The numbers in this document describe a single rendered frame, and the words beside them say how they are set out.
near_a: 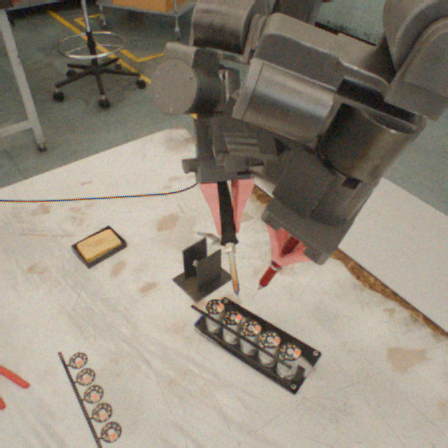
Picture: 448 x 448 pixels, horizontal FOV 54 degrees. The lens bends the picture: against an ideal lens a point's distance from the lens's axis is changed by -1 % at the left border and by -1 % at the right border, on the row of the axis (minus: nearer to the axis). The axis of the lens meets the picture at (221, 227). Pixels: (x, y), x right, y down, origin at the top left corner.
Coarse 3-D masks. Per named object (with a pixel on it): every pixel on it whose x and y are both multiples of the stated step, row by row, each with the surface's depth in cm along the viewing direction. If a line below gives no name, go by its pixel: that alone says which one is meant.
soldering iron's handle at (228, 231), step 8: (224, 184) 60; (224, 192) 60; (224, 200) 59; (224, 208) 59; (232, 208) 60; (224, 216) 59; (232, 216) 59; (224, 224) 58; (232, 224) 58; (224, 232) 58; (232, 232) 58; (224, 240) 57; (232, 240) 57
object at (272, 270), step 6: (288, 240) 43; (294, 240) 43; (288, 246) 44; (294, 246) 43; (282, 252) 45; (288, 252) 44; (270, 264) 47; (276, 264) 46; (270, 270) 47; (276, 270) 46; (264, 276) 49; (270, 276) 48; (264, 282) 49
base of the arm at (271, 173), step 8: (288, 152) 83; (272, 160) 85; (280, 160) 84; (288, 160) 84; (256, 168) 89; (264, 168) 88; (272, 168) 86; (280, 168) 85; (264, 176) 88; (272, 176) 86
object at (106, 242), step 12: (108, 228) 77; (84, 240) 74; (96, 240) 74; (108, 240) 74; (120, 240) 75; (84, 252) 72; (96, 252) 72; (108, 252) 72; (84, 264) 71; (96, 264) 71
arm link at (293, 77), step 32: (288, 32) 27; (320, 32) 29; (384, 32) 31; (256, 64) 28; (288, 64) 28; (320, 64) 28; (352, 64) 27; (384, 64) 29; (416, 64) 24; (256, 96) 29; (288, 96) 29; (320, 96) 29; (384, 96) 27; (416, 96) 26; (288, 128) 30; (320, 128) 30
